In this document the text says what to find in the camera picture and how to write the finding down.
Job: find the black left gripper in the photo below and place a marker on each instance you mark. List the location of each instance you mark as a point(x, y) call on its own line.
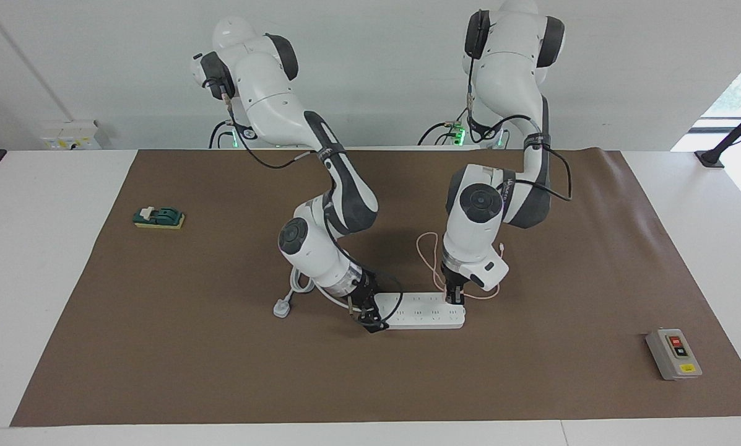
point(454, 275)

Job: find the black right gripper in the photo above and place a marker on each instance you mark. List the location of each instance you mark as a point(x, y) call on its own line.
point(363, 294)

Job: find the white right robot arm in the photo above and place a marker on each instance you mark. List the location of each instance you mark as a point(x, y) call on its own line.
point(265, 99)

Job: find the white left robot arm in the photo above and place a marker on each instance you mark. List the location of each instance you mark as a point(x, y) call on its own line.
point(481, 229)

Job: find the brown table mat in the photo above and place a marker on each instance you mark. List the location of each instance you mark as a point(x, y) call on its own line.
point(370, 384)

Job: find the black clamp stand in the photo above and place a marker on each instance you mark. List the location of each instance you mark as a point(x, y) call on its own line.
point(710, 158)

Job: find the grey on-off switch box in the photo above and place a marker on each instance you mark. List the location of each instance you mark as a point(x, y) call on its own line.
point(673, 356)

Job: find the green knife switch yellow base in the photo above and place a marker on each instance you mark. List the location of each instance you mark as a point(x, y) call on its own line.
point(160, 218)

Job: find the white wall outlet box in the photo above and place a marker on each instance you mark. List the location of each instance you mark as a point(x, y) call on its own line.
point(70, 136)

